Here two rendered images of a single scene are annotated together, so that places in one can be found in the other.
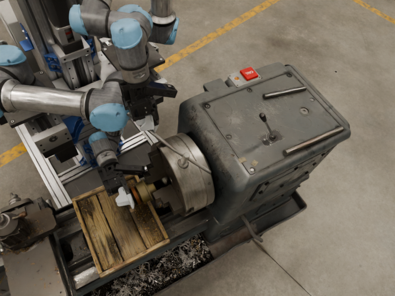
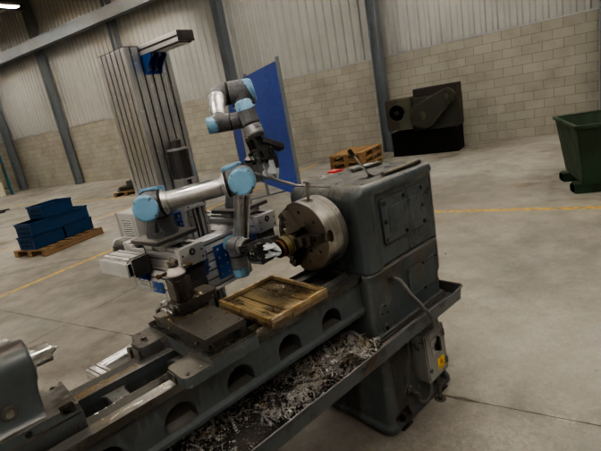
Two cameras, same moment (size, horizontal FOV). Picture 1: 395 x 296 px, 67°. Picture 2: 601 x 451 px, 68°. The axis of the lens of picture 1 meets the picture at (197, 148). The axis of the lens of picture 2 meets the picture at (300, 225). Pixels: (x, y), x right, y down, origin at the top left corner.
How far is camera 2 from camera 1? 1.47 m
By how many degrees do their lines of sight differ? 43
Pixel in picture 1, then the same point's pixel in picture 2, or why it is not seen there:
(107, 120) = (241, 179)
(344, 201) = (529, 329)
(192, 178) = (319, 205)
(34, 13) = (164, 175)
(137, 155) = not seen: hidden behind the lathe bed
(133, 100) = (258, 147)
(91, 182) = not seen: hidden behind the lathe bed
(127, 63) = (249, 119)
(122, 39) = (243, 104)
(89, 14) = (217, 116)
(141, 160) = not seen: hidden behind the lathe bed
